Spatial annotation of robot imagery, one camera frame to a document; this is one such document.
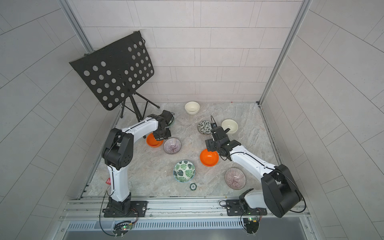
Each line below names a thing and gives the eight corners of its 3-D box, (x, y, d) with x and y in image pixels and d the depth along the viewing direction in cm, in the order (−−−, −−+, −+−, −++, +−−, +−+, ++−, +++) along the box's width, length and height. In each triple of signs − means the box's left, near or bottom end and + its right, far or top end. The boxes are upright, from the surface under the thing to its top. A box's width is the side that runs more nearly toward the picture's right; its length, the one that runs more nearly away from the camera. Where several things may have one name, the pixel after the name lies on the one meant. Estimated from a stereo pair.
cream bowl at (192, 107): (184, 114, 111) (184, 110, 107) (185, 105, 117) (185, 100, 113) (199, 115, 111) (200, 110, 107) (199, 105, 117) (200, 101, 114)
